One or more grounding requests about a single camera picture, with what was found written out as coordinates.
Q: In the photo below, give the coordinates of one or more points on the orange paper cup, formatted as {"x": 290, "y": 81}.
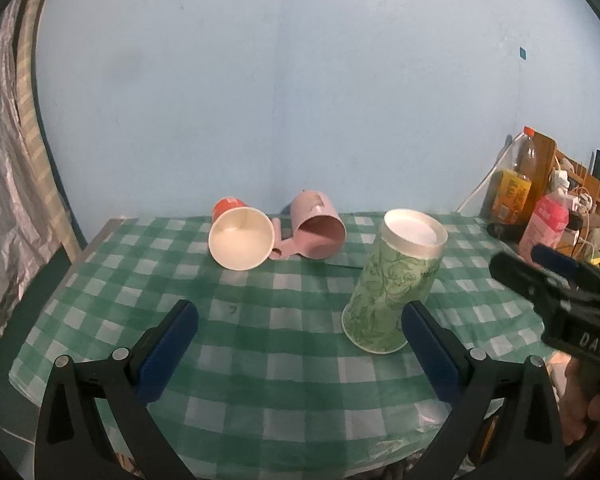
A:
{"x": 240, "y": 237}

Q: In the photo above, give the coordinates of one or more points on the person's right hand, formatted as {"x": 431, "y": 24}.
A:
{"x": 575, "y": 400}

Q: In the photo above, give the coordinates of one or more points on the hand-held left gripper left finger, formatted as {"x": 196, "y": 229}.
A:
{"x": 166, "y": 347}

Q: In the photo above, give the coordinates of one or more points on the orange-capped drink bottle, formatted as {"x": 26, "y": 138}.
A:
{"x": 512, "y": 190}

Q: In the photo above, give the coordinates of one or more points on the green checkered tablecloth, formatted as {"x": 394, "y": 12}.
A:
{"x": 260, "y": 360}

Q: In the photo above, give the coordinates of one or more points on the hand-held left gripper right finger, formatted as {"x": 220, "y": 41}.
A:
{"x": 430, "y": 347}

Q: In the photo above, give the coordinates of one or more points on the green patterned paper cup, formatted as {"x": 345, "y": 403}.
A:
{"x": 392, "y": 290}

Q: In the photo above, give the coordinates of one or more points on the wooden rack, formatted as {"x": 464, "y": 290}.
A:
{"x": 550, "y": 152}

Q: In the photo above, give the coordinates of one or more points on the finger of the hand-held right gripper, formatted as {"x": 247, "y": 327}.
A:
{"x": 555, "y": 257}
{"x": 522, "y": 276}

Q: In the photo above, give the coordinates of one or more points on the pink plastic bottle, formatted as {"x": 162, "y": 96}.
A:
{"x": 545, "y": 222}

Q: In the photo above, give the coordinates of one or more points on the checkered fabric strip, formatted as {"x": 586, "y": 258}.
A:
{"x": 42, "y": 150}

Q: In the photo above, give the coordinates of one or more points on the pink plastic mug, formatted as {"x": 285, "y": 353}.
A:
{"x": 317, "y": 232}

